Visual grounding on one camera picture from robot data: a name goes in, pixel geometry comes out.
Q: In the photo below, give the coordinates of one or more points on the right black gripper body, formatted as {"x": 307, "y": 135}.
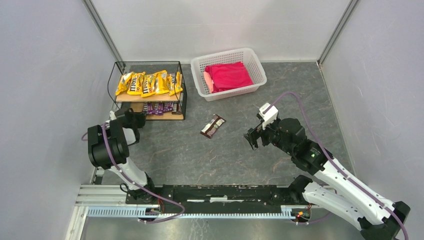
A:
{"x": 260, "y": 134}

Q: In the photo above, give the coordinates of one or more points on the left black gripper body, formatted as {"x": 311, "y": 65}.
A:
{"x": 133, "y": 117}

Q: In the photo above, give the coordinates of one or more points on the purple candy bag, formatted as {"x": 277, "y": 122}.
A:
{"x": 158, "y": 109}

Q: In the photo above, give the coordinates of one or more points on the yellow M&M bag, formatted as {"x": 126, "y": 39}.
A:
{"x": 148, "y": 85}
{"x": 135, "y": 87}

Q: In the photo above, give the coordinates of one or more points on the purple brown M&M bag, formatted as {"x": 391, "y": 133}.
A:
{"x": 168, "y": 107}

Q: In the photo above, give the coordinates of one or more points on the brown candy bag top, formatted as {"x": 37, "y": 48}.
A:
{"x": 210, "y": 128}

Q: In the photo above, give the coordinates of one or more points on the brown candy bag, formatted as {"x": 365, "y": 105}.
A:
{"x": 148, "y": 108}
{"x": 210, "y": 128}

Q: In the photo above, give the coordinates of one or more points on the yellow candy bag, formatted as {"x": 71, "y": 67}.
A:
{"x": 174, "y": 83}
{"x": 161, "y": 82}
{"x": 124, "y": 82}

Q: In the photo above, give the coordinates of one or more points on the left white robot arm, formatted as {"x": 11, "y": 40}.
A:
{"x": 108, "y": 149}

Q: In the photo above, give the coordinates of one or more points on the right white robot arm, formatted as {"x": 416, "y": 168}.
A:
{"x": 375, "y": 216}

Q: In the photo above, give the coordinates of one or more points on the brown candy bag lower shelf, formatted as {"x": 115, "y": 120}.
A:
{"x": 176, "y": 109}

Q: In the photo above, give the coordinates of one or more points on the pink folded cloth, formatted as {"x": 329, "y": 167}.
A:
{"x": 226, "y": 76}

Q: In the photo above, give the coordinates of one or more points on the white plastic basket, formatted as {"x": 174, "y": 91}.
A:
{"x": 246, "y": 55}

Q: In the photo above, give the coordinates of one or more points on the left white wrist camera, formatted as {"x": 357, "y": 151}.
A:
{"x": 112, "y": 116}

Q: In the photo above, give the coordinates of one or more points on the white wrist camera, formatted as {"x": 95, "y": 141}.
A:
{"x": 112, "y": 116}
{"x": 267, "y": 114}

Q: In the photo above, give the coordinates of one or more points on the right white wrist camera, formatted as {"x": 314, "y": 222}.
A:
{"x": 267, "y": 114}

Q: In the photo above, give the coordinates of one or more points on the black wire wooden shelf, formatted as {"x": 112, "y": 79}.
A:
{"x": 137, "y": 102}

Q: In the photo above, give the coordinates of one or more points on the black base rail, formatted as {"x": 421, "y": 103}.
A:
{"x": 220, "y": 199}

